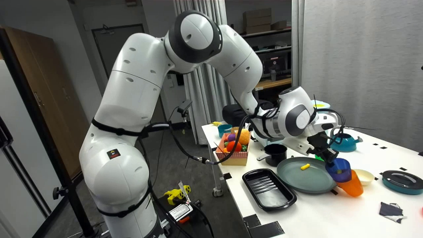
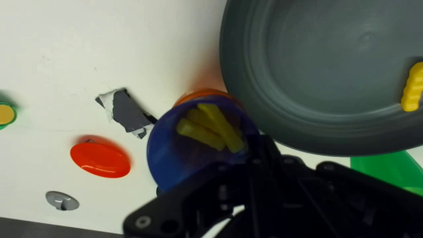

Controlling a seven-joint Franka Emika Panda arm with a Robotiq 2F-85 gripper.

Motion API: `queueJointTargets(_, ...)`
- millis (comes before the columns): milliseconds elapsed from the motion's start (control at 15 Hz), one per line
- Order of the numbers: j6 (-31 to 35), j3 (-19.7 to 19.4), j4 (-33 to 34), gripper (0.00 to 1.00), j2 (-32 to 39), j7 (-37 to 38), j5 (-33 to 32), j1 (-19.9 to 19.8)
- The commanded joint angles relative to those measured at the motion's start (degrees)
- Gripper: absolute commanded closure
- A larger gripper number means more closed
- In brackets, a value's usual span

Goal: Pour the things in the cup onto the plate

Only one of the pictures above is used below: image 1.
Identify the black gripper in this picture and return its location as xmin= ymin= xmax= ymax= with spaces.
xmin=306 ymin=131 xmax=342 ymax=166

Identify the translucent blue plastic cup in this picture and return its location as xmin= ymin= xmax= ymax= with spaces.
xmin=324 ymin=157 xmax=353 ymax=184

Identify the orange plastic cup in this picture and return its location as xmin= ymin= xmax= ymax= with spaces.
xmin=335 ymin=169 xmax=365 ymax=198

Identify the grey green round plate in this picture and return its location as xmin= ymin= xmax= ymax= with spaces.
xmin=275 ymin=156 xmax=338 ymax=196

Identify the small teal cup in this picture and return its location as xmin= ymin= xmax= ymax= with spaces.
xmin=216 ymin=123 xmax=234 ymax=137

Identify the teal toy kettle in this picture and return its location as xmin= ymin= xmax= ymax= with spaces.
xmin=329 ymin=131 xmax=363 ymax=153

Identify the small cream bowl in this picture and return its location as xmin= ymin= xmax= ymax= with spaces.
xmin=353 ymin=168 xmax=375 ymax=186

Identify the small black pot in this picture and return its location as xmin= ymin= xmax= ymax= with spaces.
xmin=256 ymin=143 xmax=288 ymax=168

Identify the black rectangular tray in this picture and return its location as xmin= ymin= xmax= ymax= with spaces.
xmin=240 ymin=168 xmax=298 ymax=213

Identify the teal toy pan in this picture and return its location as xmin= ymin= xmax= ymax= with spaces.
xmin=379 ymin=169 xmax=423 ymax=196

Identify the crumpled black silver foil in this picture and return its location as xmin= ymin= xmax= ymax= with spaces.
xmin=378 ymin=201 xmax=405 ymax=225

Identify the orange toy fruit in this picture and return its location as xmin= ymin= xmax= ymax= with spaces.
xmin=235 ymin=127 xmax=252 ymax=147

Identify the wooden desk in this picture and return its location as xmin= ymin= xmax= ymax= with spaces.
xmin=255 ymin=77 xmax=293 ymax=92

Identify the smooth white curtain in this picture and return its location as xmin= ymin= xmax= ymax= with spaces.
xmin=298 ymin=0 xmax=423 ymax=152

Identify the large black tape piece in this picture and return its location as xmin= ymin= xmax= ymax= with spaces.
xmin=248 ymin=221 xmax=285 ymax=238
xmin=242 ymin=214 xmax=261 ymax=230

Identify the small wooden crate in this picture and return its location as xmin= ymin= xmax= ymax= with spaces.
xmin=214 ymin=133 xmax=250 ymax=168

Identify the red toy tomato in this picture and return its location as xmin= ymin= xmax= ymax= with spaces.
xmin=226 ymin=139 xmax=243 ymax=153

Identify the metal table clamp rod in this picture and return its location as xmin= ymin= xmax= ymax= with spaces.
xmin=210 ymin=151 xmax=227 ymax=198

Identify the dark storage shelf rack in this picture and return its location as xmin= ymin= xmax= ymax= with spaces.
xmin=235 ymin=0 xmax=294 ymax=107

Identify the pleated white curtain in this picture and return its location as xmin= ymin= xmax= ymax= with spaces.
xmin=172 ymin=0 xmax=242 ymax=147

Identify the brown cardboard box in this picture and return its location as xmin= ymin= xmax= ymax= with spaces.
xmin=243 ymin=8 xmax=273 ymax=34

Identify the yellow toy figure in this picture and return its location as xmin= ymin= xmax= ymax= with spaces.
xmin=162 ymin=184 xmax=193 ymax=206

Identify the white red floor device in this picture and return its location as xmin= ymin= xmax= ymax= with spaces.
xmin=169 ymin=202 xmax=195 ymax=225

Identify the grey door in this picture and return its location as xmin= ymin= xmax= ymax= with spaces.
xmin=91 ymin=24 xmax=146 ymax=81

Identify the black tripod stand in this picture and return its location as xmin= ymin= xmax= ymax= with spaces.
xmin=0 ymin=116 xmax=96 ymax=238

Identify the brown wooden panel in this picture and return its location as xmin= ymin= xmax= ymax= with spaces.
xmin=0 ymin=26 xmax=91 ymax=182

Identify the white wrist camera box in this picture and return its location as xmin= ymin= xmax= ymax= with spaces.
xmin=281 ymin=135 xmax=321 ymax=156

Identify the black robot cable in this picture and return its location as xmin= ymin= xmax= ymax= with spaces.
xmin=144 ymin=100 xmax=248 ymax=166

